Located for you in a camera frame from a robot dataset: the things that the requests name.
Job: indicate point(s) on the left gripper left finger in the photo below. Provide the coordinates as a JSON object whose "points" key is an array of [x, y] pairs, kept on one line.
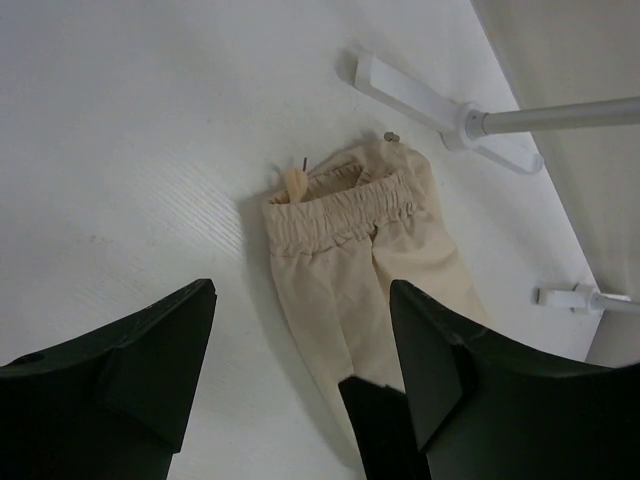
{"points": [[113, 403]]}

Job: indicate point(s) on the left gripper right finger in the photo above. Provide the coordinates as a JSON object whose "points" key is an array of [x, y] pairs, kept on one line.
{"points": [[479, 405]]}

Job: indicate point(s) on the beige trousers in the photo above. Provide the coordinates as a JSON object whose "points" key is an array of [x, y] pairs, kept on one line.
{"points": [[370, 215]]}

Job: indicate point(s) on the white clothes rack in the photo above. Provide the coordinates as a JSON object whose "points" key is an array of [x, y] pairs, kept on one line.
{"points": [[466, 127]]}

